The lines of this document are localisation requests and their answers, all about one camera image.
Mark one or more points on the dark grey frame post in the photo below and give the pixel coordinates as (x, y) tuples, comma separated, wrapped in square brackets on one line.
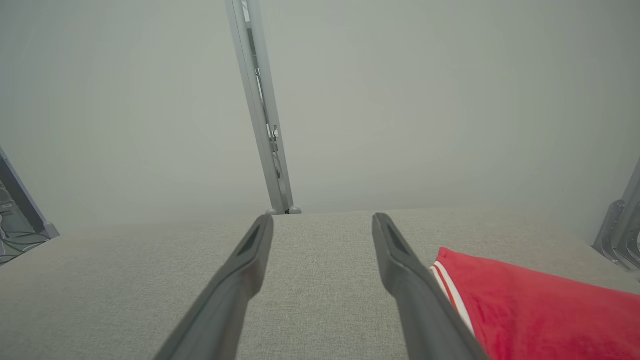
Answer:
[(25, 205)]

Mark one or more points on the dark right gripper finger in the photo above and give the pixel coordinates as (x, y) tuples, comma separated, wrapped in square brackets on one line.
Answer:
[(417, 310)]

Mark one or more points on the red Bulls 23 jersey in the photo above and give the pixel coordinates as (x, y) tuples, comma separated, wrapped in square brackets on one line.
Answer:
[(540, 310)]

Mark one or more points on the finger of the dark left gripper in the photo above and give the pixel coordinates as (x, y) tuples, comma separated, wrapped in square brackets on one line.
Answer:
[(225, 300)]

